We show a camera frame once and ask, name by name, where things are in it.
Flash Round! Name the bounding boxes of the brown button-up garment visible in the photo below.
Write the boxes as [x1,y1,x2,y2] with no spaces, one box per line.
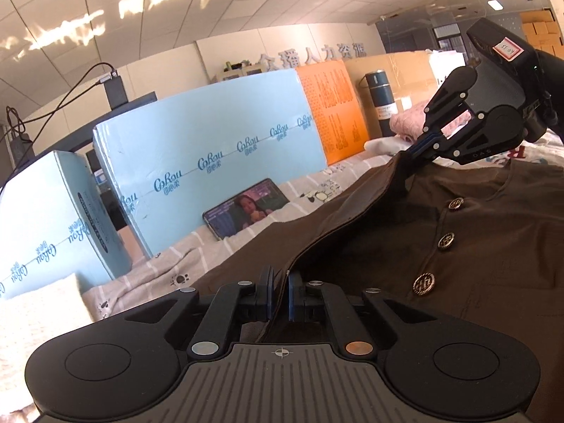
[196,156,563,422]

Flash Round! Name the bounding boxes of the brown cardboard box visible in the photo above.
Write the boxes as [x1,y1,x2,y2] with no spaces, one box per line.
[345,51,438,140]

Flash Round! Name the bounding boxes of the pink knitted garment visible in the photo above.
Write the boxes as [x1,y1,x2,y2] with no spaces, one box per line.
[390,102,471,143]

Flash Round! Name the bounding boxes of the dark blue thermos bottle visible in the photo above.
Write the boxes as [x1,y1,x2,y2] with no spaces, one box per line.
[358,70,399,137]

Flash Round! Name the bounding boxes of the striped cartoon dog bedsheet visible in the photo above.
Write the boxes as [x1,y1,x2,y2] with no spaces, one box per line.
[83,133,563,320]

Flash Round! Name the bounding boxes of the black smartphone playing video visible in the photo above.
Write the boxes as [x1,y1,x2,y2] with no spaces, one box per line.
[203,179,289,240]

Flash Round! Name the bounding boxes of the orange cardboard box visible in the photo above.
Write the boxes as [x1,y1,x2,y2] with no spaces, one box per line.
[295,60,369,165]

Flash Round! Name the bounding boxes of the large light blue carton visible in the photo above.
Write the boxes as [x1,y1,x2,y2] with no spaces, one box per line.
[94,70,327,257]

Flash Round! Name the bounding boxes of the cream knitted sweater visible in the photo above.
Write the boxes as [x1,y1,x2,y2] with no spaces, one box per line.
[1,274,92,416]

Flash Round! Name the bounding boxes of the black power adapter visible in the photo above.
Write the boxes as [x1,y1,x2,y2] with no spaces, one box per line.
[98,70,129,110]

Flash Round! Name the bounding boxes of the black cable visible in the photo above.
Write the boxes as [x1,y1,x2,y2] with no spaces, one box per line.
[0,61,117,195]

